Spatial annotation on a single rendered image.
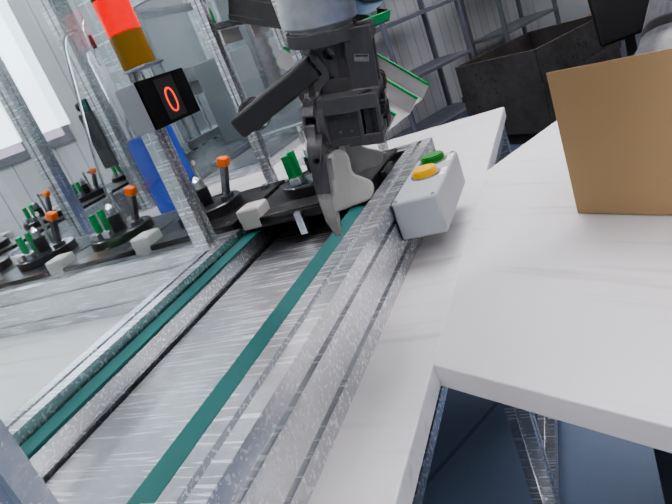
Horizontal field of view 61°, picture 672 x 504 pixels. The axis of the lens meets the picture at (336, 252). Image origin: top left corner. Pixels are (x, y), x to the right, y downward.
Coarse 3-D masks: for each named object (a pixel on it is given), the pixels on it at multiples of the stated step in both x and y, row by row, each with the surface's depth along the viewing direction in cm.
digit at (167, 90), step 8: (160, 80) 85; (168, 80) 86; (160, 88) 84; (168, 88) 86; (176, 88) 88; (160, 96) 84; (168, 96) 86; (176, 96) 87; (168, 104) 85; (176, 104) 87; (168, 112) 85; (176, 112) 87; (184, 112) 88
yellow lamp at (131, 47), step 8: (128, 32) 82; (136, 32) 82; (112, 40) 82; (120, 40) 82; (128, 40) 82; (136, 40) 82; (144, 40) 83; (120, 48) 82; (128, 48) 82; (136, 48) 82; (144, 48) 83; (120, 56) 83; (128, 56) 82; (136, 56) 83; (144, 56) 83; (152, 56) 84; (128, 64) 83; (136, 64) 83
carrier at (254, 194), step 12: (192, 180) 114; (204, 192) 114; (240, 192) 126; (252, 192) 121; (264, 192) 117; (204, 204) 115; (216, 204) 113; (228, 204) 111; (240, 204) 114; (216, 216) 110; (228, 216) 108; (216, 228) 103; (228, 228) 102; (240, 228) 104
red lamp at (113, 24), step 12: (96, 0) 80; (108, 0) 80; (120, 0) 81; (96, 12) 81; (108, 12) 80; (120, 12) 81; (132, 12) 82; (108, 24) 81; (120, 24) 81; (132, 24) 82; (108, 36) 82
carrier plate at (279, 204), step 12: (384, 156) 108; (396, 156) 110; (372, 168) 102; (372, 180) 96; (276, 192) 113; (276, 204) 103; (288, 204) 100; (300, 204) 97; (312, 204) 95; (264, 216) 99; (276, 216) 98; (288, 216) 97
